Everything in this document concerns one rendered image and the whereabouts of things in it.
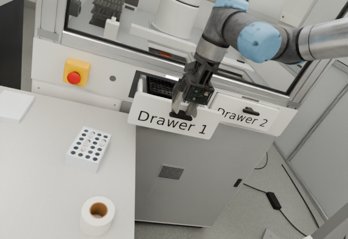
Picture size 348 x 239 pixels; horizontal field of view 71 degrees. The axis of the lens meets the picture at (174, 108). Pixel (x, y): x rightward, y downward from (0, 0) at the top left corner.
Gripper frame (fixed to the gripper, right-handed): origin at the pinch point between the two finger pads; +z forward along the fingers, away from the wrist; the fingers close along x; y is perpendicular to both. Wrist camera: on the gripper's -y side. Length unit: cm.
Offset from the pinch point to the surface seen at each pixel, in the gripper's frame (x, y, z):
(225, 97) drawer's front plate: 20.3, -15.5, -1.9
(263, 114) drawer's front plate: 39.5, -15.4, 1.2
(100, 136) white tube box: -21.3, 4.6, 10.9
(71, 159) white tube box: -27.3, 14.0, 12.0
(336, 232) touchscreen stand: 95, 7, 41
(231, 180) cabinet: 47, -17, 43
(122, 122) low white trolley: -14.9, -9.1, 14.4
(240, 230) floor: 80, -21, 90
